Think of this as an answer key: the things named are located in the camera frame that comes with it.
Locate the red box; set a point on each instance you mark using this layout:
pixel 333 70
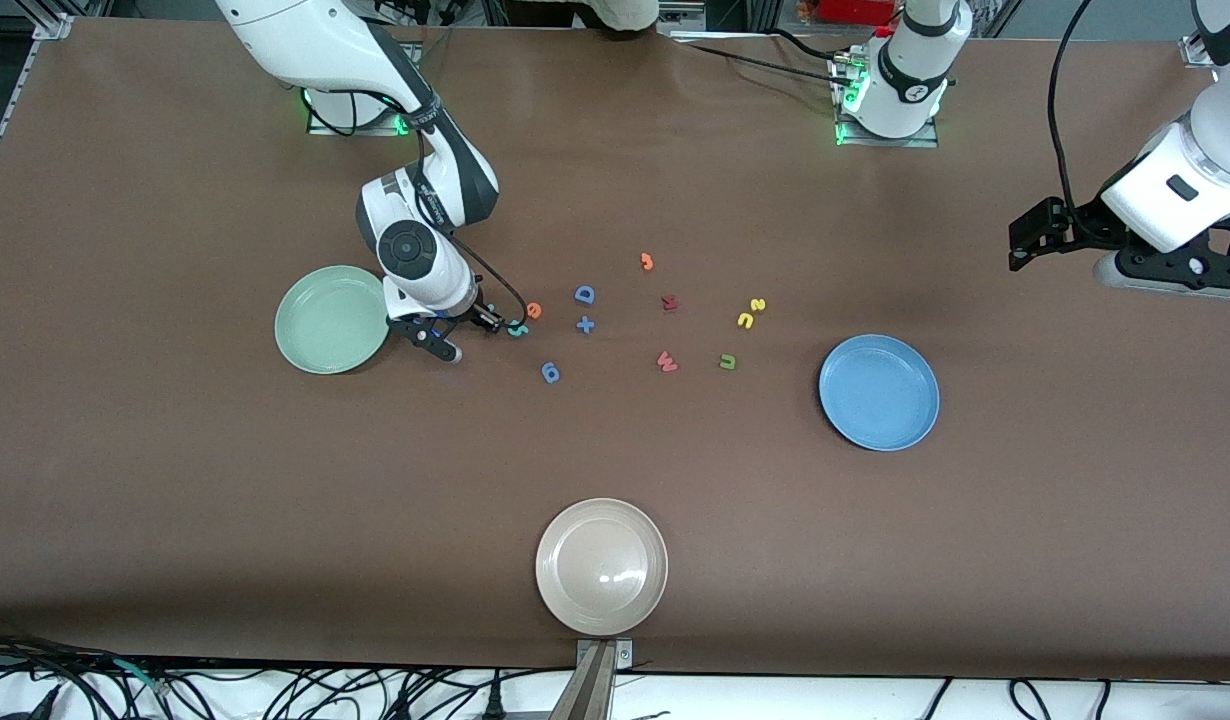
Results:
pixel 855 10

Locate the pale green plate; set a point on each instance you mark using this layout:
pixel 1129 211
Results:
pixel 325 325

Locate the blue plate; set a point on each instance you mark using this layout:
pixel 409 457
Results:
pixel 879 392

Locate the beige plate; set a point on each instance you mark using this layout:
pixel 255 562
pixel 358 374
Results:
pixel 601 567

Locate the red foam letter W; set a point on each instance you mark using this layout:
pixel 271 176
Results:
pixel 667 365

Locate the blue foam digit nine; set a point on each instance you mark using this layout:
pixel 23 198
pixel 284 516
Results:
pixel 555 378

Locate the aluminium table frame rail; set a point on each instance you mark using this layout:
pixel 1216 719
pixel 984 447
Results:
pixel 53 25
pixel 1195 50

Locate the brown table cover sheet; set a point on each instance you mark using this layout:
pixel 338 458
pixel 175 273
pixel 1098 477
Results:
pixel 275 500

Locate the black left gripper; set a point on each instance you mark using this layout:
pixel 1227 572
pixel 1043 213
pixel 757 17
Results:
pixel 1071 230

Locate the blue foam letter D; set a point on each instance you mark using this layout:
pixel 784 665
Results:
pixel 579 294

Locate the aluminium profile with bracket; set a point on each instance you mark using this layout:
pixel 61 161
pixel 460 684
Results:
pixel 590 690

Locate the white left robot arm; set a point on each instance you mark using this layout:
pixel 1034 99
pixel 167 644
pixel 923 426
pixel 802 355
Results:
pixel 910 85

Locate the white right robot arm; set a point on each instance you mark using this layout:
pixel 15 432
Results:
pixel 305 40

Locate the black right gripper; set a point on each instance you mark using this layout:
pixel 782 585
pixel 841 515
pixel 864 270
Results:
pixel 472 316

